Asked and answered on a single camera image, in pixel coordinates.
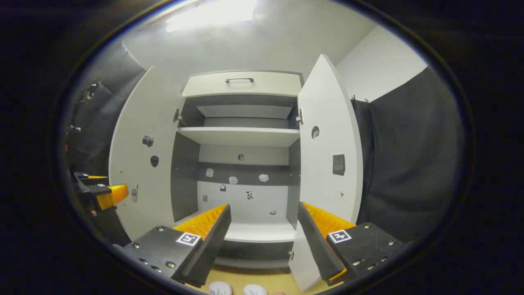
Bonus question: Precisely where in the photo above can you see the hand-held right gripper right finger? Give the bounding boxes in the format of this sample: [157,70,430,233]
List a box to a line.
[297,201,406,287]

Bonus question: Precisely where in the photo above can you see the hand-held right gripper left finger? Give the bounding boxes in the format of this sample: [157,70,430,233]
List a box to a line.
[123,204,232,288]

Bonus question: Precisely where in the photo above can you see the white and grey shoe cabinet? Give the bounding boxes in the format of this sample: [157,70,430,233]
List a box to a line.
[170,70,305,275]

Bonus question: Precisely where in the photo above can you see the white shoe cabinet door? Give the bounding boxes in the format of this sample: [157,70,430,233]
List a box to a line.
[108,66,185,242]
[288,53,364,292]

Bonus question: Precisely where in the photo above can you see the wide white cabinet shelf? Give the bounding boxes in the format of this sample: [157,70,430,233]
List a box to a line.
[177,126,300,148]

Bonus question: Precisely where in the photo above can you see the black backdrop cloth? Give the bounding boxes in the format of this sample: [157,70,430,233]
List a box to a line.
[351,66,467,246]
[65,41,148,246]

